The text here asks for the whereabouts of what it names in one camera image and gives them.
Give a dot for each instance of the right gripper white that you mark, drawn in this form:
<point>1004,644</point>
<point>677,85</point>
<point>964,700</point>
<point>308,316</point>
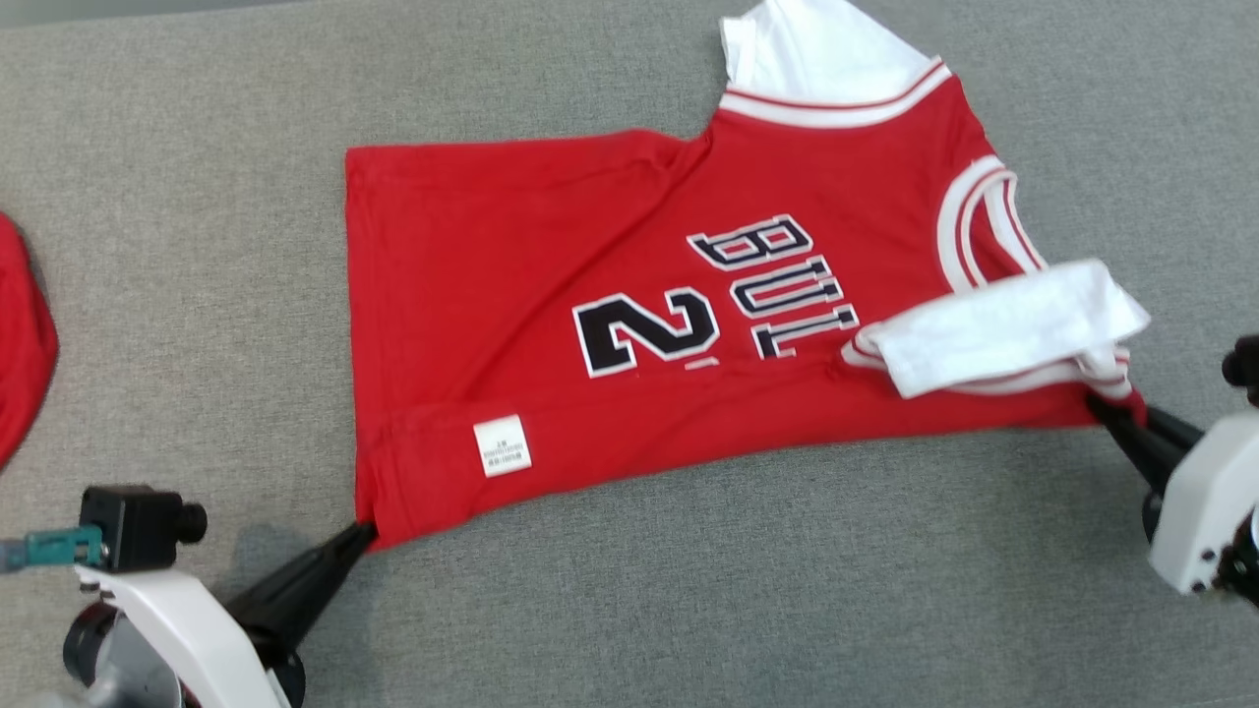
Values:
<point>1205,501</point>

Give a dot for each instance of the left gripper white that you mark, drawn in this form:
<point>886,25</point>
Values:
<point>187,629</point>

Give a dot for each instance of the plain red garment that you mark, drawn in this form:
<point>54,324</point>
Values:
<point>25,344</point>

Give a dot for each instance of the red basketball jersey white sleeves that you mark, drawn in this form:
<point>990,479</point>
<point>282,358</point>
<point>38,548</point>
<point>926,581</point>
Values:
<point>492,275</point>

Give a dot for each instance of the grey fabric sofa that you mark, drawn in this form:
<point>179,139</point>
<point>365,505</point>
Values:
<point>689,610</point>

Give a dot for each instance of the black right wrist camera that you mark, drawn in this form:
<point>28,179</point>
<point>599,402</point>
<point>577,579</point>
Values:
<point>1244,369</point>

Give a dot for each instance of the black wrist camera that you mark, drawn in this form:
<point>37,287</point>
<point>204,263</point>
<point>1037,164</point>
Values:
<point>1244,369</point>
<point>138,526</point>

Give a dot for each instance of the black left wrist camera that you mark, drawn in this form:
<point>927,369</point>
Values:
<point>138,526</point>

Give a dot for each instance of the teal left camera connector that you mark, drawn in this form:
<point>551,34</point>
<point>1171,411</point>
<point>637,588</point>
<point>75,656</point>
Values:
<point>49,548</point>

